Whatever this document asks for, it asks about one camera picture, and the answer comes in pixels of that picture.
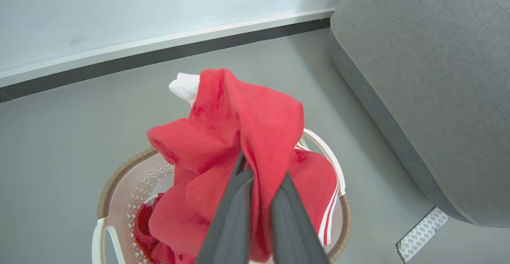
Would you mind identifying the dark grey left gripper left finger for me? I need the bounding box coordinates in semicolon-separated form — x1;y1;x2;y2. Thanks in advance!
195;153;255;264

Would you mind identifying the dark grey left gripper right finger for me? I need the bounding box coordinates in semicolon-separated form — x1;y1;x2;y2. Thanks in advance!
271;172;331;264

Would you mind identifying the red garment with white stripes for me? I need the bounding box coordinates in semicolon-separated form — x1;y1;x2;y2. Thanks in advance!
133;68;339;264

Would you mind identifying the white laundry basket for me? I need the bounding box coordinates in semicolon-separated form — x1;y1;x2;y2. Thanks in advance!
92;128;352;264

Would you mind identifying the white flat cloth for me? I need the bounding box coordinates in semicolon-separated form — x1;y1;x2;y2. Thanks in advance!
149;172;176;205

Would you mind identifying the patterned white tape patch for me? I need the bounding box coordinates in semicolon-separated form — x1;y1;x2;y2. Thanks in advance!
396;207;449;263

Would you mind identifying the white fluffy cloth piece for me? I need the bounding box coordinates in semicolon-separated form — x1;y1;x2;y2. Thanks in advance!
169;72;201;107

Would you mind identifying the white and black baseboard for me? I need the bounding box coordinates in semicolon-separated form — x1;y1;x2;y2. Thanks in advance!
0;7;336;103

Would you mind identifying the grey fabric sofa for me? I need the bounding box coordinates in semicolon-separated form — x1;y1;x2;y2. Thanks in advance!
330;0;510;229

